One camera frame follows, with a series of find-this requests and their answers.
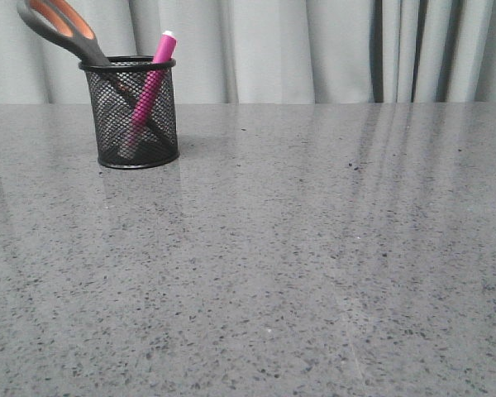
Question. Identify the magenta pen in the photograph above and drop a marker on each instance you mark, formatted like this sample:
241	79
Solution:
164	49

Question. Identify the grey orange handled scissors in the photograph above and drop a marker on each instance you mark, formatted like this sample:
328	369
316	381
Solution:
59	23

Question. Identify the black mesh pen holder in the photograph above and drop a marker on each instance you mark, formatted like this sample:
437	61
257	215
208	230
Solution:
132	100

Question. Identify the grey curtain backdrop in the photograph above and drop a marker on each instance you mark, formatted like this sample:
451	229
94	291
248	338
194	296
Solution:
311	51

